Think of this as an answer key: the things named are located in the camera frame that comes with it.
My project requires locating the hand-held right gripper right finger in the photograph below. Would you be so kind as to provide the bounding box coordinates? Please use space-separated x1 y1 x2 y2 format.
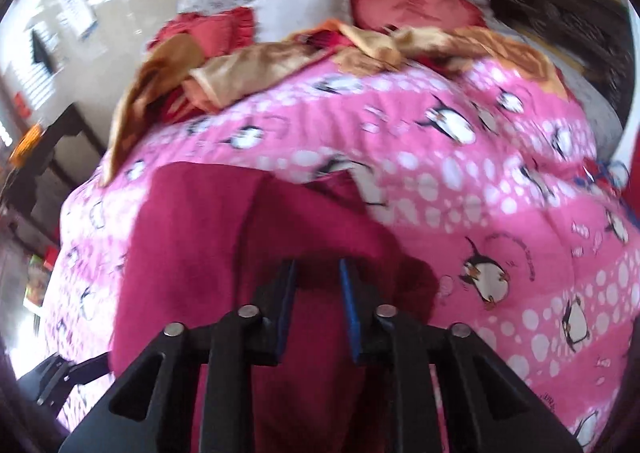
339 259 583 453

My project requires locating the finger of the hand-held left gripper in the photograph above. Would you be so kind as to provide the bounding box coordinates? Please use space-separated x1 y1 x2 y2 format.
62 352 111 385

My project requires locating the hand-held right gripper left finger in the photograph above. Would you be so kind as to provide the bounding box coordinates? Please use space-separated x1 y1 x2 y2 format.
60 259 301 453

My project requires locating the maroon sweater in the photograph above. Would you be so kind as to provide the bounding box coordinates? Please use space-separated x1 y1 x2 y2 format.
110 160 451 453

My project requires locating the pink penguin print blanket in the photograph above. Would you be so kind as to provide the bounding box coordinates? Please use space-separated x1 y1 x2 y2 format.
42 55 640 453

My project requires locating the dark wooden cabinet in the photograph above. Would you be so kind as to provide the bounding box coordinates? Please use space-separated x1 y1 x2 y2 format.
0 103 107 254

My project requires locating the orange and red patterned cloth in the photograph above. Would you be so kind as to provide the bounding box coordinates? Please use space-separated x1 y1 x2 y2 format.
104 18 568 184

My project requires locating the red heart pillow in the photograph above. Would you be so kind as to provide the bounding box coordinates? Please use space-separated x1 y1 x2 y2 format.
147 7 257 56
347 0 487 34

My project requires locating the small white pillow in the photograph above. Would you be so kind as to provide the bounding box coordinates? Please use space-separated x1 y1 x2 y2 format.
249 0 352 42

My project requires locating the white chair with floral cushion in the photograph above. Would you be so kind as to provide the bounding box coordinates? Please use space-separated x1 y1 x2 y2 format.
606 0 640 184

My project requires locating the dark carved wooden headboard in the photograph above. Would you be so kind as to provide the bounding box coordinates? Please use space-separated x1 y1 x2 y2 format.
459 0 632 136

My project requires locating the wall calendar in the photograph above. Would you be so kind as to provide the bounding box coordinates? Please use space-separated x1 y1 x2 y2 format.
54 0 99 40

